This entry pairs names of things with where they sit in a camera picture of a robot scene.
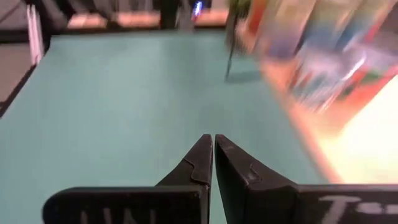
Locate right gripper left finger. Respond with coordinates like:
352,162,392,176
42,133,214,224

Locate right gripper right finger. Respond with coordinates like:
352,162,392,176
214,134,398,224

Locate wooden shelf black legs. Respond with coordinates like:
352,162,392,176
225,0,398,185

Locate potted plant striped pot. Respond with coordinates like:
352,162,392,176
228,0,254,14

